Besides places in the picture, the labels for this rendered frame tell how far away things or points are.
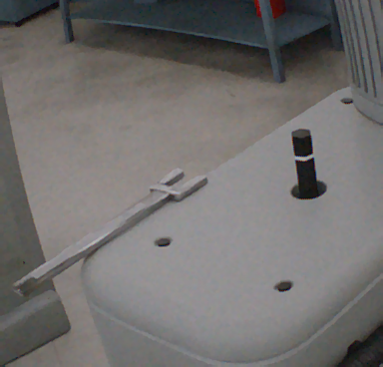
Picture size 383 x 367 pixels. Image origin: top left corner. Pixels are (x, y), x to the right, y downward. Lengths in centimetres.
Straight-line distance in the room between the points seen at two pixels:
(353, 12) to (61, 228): 397
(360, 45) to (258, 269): 31
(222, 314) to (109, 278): 13
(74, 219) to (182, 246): 407
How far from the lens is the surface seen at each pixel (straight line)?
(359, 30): 105
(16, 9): 832
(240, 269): 87
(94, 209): 502
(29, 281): 90
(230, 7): 684
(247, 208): 95
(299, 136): 93
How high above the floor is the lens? 236
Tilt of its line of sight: 27 degrees down
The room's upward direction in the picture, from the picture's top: 11 degrees counter-clockwise
